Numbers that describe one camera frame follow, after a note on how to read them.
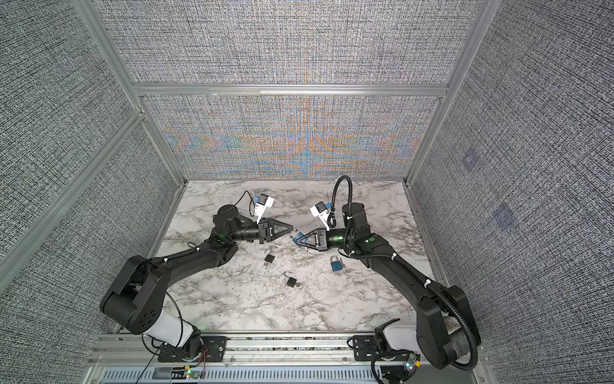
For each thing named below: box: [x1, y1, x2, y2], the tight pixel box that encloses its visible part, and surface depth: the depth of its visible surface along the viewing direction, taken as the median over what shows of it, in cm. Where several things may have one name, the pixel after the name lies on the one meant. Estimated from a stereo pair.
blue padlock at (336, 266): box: [330, 254, 343, 272], surface depth 92 cm
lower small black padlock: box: [283, 270, 297, 288], surface depth 89 cm
